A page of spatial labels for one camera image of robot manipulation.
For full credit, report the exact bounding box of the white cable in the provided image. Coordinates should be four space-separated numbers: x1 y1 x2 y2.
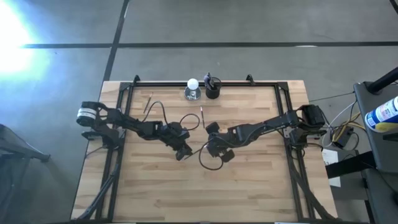
323 101 357 128

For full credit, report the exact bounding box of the grey metal cart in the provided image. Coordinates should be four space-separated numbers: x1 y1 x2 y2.
353 80 398 224

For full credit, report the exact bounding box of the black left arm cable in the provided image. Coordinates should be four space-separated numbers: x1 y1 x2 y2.
142 100 201 132

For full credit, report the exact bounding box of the black metal table frame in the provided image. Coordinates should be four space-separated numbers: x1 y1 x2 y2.
76 73 338 223

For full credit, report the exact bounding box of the black power box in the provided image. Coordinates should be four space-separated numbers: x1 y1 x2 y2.
331 126 356 150

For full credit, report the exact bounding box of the grey metal stand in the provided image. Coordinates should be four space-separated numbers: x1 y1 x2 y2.
0 123 51 162

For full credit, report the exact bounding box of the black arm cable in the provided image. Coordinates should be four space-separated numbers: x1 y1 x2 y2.
142 100 201 132
198 139 225 171

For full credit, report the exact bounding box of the black mesh cup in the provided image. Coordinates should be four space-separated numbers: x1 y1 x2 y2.
205 77 223 100

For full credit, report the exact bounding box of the yellow cable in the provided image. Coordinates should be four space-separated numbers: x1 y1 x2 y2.
331 112 363 142

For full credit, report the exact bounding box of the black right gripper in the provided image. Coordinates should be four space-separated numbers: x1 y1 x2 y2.
205 121 241 164

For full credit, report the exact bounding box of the black pole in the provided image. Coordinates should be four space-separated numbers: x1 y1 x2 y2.
366 66 398 95

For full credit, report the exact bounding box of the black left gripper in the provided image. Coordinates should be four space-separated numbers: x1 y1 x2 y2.
160 121 194 162

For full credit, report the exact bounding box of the white paper sheet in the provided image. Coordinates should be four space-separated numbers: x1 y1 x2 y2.
322 148 342 188

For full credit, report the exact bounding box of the black flat strap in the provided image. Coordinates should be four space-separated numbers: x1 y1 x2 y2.
325 151 377 180

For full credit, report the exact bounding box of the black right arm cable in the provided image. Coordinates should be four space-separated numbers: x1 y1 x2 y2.
198 139 225 171

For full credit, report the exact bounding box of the white bulb on silver base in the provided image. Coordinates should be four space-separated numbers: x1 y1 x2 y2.
183 78 201 101

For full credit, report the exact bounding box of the blue white wipes canister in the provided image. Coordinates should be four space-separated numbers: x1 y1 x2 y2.
364 95 398 134

